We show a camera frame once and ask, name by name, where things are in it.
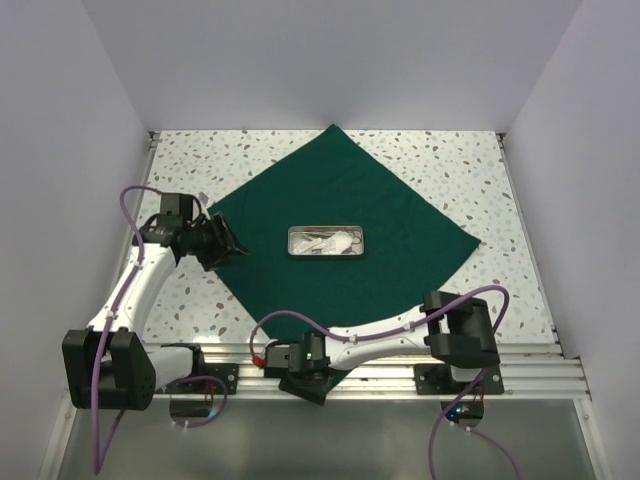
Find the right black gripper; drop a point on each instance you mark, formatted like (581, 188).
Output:
(314, 392)

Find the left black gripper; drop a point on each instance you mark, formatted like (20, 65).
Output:
(211, 259)

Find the stainless steel instrument tray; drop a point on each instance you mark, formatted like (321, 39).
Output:
(325, 241)

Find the green surgical drape cloth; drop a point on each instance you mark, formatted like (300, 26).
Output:
(410, 248)

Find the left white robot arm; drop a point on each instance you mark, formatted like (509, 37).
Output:
(107, 364)

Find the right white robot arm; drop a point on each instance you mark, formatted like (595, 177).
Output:
(455, 329)

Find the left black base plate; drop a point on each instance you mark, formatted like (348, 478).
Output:
(206, 379)

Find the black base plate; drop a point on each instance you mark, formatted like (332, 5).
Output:
(206, 379)
(443, 379)

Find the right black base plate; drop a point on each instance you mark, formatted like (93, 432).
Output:
(443, 379)

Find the aluminium frame rail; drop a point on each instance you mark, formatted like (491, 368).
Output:
(526, 371)

